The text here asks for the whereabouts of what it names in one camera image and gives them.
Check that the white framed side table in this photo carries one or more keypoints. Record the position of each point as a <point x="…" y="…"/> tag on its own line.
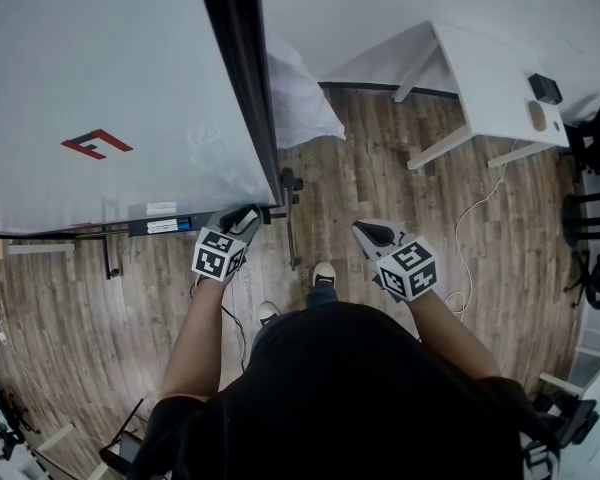
<point x="55" y="443"/>

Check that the translucent plastic sheet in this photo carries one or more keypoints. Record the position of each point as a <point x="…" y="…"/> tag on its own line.
<point x="300" y="98"/>

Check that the person's right leg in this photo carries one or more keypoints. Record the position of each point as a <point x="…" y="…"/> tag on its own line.
<point x="321" y="295"/>

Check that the white marker with blue cap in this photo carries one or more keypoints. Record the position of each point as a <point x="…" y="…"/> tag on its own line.
<point x="162" y="226"/>

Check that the person's shoe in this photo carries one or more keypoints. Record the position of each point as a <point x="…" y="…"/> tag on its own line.
<point x="324" y="272"/>
<point x="269" y="312"/>

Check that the black folding chair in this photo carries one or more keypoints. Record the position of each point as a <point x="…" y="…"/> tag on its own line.
<point x="127" y="448"/>

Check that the person's left shoe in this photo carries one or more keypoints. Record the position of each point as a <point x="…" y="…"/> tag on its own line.
<point x="269" y="312"/>

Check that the person's leg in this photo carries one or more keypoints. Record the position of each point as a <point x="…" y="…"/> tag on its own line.
<point x="321" y="295"/>
<point x="265" y="333"/>

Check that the black framed whiteboard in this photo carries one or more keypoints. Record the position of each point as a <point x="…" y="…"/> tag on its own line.
<point x="105" y="68"/>

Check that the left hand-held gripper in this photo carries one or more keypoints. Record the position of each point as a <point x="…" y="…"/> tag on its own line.
<point x="217" y="255"/>

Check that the beige oblong object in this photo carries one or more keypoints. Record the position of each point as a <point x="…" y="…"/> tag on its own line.
<point x="537" y="115"/>

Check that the small black box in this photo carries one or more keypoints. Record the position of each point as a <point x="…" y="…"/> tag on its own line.
<point x="545" y="88"/>

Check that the person's right forearm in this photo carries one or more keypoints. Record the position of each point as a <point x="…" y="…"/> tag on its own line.
<point x="450" y="333"/>

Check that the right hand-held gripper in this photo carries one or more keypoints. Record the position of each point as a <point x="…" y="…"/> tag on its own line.
<point x="407" y="268"/>

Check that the black office chair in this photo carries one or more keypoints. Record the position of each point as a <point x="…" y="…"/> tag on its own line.
<point x="587" y="218"/>
<point x="572" y="418"/>
<point x="595" y="138"/>

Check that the person's left leg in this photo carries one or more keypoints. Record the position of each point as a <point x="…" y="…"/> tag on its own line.
<point x="265" y="333"/>

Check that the black metal stand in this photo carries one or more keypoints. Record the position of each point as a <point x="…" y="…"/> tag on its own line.
<point x="5" y="423"/>

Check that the white whiteboard eraser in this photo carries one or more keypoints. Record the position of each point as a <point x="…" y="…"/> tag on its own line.
<point x="249" y="220"/>

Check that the person's right shoe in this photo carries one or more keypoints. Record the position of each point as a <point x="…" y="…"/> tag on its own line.
<point x="324" y="272"/>

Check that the person's black shirt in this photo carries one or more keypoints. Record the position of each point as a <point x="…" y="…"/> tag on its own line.
<point x="330" y="408"/>

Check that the white storage shelf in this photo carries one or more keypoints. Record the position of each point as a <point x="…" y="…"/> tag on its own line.
<point x="590" y="368"/>

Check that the person's left forearm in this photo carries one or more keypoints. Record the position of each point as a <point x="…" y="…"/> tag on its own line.
<point x="192" y="343"/>

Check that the black marker tray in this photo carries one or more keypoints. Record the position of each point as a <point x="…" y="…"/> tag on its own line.
<point x="137" y="227"/>

